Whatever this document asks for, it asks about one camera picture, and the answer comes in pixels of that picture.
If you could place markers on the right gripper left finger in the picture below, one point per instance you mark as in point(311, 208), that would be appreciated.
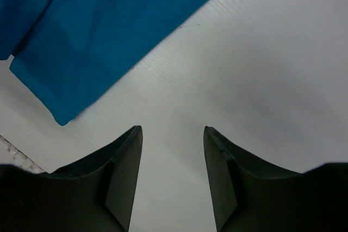
point(94, 193)

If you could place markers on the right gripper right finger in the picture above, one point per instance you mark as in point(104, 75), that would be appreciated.
point(251, 194)

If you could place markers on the blue t shirt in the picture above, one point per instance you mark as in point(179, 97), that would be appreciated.
point(68, 53)

